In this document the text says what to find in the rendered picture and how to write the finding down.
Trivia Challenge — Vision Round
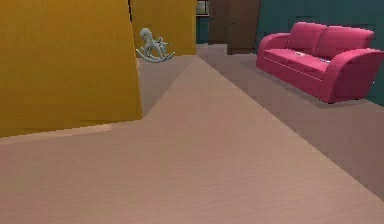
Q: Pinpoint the pink sofa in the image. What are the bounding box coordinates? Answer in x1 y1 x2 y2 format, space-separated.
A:
255 21 384 104

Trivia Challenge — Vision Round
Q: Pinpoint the grey rocking horse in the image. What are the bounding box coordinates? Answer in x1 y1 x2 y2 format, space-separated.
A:
135 27 176 64

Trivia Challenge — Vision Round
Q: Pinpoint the dark brown cupboard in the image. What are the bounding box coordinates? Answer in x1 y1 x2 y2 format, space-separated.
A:
208 0 263 55

